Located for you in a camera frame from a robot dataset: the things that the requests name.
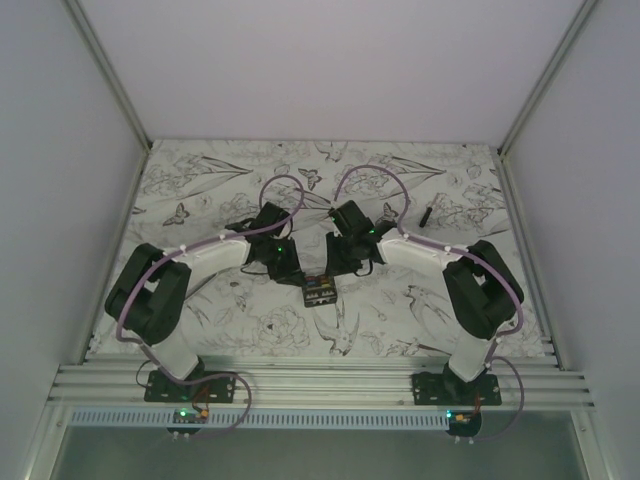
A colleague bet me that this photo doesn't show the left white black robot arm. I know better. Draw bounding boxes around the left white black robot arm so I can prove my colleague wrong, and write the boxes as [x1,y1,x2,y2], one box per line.
[105,202,304,402]

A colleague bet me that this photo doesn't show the floral printed mat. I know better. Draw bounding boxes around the floral printed mat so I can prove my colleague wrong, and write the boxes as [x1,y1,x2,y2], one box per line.
[119,139,522,358]

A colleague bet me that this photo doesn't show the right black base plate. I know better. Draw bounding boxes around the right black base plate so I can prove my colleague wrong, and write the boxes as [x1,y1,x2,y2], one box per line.
[411,368,502,407]

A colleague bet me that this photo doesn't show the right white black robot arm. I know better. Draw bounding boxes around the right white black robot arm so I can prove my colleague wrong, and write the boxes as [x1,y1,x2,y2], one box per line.
[326,201,524,405]

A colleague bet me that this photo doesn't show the white slotted cable duct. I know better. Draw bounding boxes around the white slotted cable duct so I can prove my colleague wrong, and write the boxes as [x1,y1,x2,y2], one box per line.
[68,407,448,431]

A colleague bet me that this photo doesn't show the aluminium rail front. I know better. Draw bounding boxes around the aluminium rail front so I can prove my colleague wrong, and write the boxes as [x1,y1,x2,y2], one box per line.
[47,353,595,411]

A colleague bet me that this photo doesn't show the right green circuit board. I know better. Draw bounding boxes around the right green circuit board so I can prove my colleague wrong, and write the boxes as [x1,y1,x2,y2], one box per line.
[446,411,482,438]

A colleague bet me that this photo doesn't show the black screwdriver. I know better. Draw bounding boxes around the black screwdriver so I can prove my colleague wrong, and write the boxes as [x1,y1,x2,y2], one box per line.
[419,206,433,228]

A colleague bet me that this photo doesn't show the green circuit board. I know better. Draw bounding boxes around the green circuit board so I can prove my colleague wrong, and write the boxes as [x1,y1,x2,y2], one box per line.
[446,411,482,438]
[167,408,208,436]

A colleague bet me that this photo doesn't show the left green circuit board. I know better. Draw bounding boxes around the left green circuit board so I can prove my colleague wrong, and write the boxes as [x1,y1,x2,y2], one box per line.
[167,408,208,436]

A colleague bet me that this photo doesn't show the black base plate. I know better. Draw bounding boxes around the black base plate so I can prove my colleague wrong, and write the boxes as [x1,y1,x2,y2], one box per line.
[411,368,502,407]
[143,370,236,404]

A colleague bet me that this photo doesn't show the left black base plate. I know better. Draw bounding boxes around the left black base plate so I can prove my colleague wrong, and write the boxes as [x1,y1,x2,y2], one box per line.
[143,370,236,404]

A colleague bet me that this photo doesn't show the black fuse box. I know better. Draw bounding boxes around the black fuse box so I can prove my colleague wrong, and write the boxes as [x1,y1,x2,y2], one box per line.
[301,274,338,308]

